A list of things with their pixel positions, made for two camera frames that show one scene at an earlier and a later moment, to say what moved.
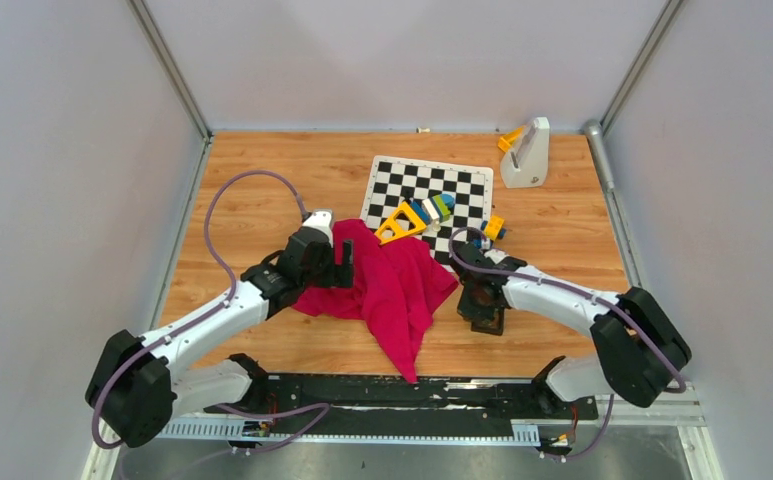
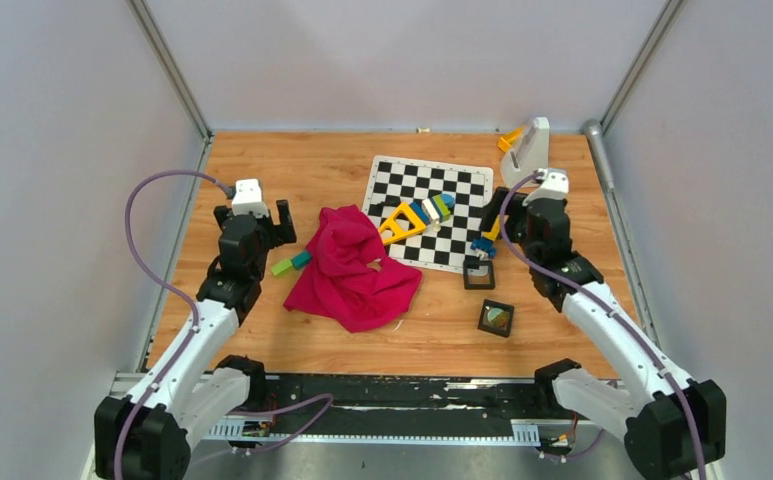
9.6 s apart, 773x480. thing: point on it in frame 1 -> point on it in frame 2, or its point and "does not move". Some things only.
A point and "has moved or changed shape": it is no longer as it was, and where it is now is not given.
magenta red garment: [398, 287] has moved or changed shape
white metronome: [526, 163] does not move
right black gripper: [469, 312] -> [494, 209]
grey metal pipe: [594, 132] does not move
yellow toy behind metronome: [505, 141] does not move
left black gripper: [339, 276] -> [278, 234]
